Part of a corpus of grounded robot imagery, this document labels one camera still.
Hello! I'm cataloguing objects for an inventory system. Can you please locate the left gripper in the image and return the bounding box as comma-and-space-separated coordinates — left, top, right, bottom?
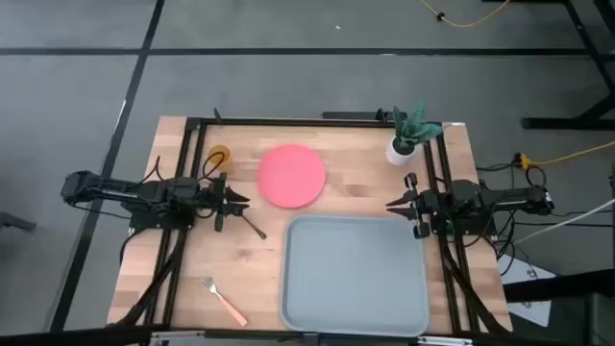
209, 172, 252, 234

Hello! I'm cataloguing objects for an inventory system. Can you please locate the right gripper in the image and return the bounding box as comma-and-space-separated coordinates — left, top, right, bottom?
385, 172, 433, 239

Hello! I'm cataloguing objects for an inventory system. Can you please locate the yellow plastic cup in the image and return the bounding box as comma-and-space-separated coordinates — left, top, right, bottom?
206, 144, 234, 174

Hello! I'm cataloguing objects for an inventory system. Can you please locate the pink round plate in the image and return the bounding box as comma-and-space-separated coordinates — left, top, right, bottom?
256, 143, 328, 210

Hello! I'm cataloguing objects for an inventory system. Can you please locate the fork with pink handle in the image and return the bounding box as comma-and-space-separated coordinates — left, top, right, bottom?
200, 276, 249, 328

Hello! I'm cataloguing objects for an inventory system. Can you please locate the dark spoon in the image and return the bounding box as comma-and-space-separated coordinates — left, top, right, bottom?
239, 214, 268, 240

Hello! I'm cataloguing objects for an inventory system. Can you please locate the grey plastic tray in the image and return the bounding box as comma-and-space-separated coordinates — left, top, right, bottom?
280, 214, 431, 337

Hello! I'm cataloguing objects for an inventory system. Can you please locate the white plant pot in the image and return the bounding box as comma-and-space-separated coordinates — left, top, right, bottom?
385, 136, 420, 167

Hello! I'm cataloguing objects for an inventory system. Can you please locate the green snake plant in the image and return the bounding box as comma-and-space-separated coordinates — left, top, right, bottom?
392, 99, 444, 149

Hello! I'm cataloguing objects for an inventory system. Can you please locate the white sheet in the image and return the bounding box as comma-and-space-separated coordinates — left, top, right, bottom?
497, 253, 558, 329

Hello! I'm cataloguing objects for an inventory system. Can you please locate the black beam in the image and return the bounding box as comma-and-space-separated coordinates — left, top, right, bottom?
502, 267, 615, 304

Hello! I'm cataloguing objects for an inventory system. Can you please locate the black table stand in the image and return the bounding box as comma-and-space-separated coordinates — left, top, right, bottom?
482, 0, 615, 131

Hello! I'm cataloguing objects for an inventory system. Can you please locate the black bar with silver brackets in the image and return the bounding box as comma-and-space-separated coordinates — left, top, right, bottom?
0, 324, 615, 346

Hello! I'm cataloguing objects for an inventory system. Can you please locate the black chair leg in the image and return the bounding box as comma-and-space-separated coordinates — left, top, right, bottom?
0, 210, 38, 233

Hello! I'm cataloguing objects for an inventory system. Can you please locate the black metal table frame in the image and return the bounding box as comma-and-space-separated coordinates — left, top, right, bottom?
114, 108, 513, 335

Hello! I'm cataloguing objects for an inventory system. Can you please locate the yellow extension cable with plug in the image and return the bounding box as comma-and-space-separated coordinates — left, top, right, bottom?
516, 140, 615, 170

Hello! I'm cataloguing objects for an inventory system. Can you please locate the white cable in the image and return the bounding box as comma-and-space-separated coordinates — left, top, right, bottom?
513, 197, 615, 244

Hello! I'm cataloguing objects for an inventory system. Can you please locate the yellow floor cable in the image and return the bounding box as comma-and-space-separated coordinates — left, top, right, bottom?
416, 0, 511, 29

